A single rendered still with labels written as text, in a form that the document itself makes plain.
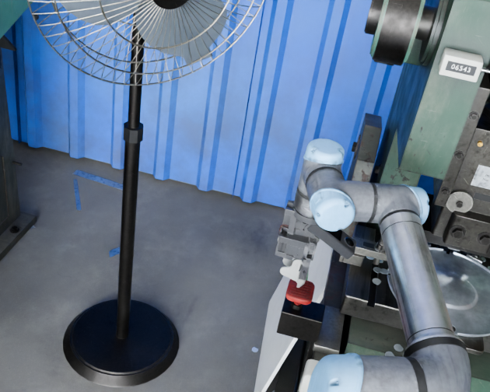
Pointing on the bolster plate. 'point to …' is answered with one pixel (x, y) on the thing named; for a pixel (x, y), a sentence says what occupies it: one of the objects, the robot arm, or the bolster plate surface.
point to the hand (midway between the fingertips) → (302, 282)
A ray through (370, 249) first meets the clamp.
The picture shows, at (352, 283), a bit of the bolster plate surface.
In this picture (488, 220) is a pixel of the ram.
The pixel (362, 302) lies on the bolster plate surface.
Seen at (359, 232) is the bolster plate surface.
